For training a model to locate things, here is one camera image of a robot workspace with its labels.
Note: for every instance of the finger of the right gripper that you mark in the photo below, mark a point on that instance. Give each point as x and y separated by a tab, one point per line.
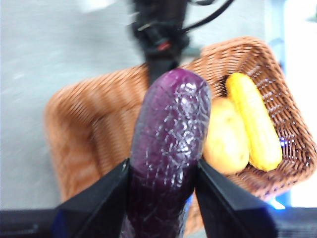
161	67

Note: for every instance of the brown potato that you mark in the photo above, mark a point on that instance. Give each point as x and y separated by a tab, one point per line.
225	143

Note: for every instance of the yellow corn cob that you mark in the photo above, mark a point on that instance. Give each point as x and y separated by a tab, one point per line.
257	129

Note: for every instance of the brown wicker basket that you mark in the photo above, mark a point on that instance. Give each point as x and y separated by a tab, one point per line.
86	119

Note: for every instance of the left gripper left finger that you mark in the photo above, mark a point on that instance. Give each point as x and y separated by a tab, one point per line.
99	205

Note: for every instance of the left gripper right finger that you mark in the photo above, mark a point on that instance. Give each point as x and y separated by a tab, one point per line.
227	208

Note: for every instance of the purple eggplant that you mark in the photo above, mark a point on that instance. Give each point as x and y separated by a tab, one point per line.
168	138

